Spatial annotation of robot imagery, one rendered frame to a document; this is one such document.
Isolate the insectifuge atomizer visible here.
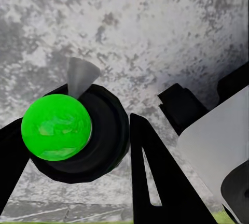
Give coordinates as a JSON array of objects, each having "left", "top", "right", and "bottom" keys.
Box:
[{"left": 21, "top": 57, "right": 131, "bottom": 184}]

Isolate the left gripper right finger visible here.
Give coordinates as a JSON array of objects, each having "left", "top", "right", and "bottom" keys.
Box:
[{"left": 130, "top": 113, "right": 218, "bottom": 224}]

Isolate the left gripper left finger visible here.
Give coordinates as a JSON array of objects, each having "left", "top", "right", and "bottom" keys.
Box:
[{"left": 0, "top": 117, "right": 30, "bottom": 215}]

